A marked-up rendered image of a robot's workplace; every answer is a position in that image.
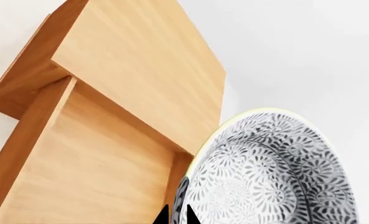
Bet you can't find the light wooden cabinet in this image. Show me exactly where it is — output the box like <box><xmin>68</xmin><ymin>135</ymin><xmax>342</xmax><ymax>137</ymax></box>
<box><xmin>0</xmin><ymin>0</ymin><xmax>227</xmax><ymax>157</ymax></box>

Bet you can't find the black floral patterned bowl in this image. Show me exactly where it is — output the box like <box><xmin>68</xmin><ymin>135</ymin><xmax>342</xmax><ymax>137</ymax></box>
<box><xmin>172</xmin><ymin>106</ymin><xmax>358</xmax><ymax>224</ymax></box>

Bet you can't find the open wooden drawer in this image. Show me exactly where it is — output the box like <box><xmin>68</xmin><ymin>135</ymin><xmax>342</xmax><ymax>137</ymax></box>
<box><xmin>0</xmin><ymin>77</ymin><xmax>194</xmax><ymax>224</ymax></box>

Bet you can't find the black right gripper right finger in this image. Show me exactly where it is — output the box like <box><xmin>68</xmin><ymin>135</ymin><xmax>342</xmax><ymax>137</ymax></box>
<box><xmin>186</xmin><ymin>203</ymin><xmax>201</xmax><ymax>224</ymax></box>

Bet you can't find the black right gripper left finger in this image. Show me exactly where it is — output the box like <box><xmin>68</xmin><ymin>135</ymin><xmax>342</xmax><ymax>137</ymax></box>
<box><xmin>153</xmin><ymin>204</ymin><xmax>171</xmax><ymax>224</ymax></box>

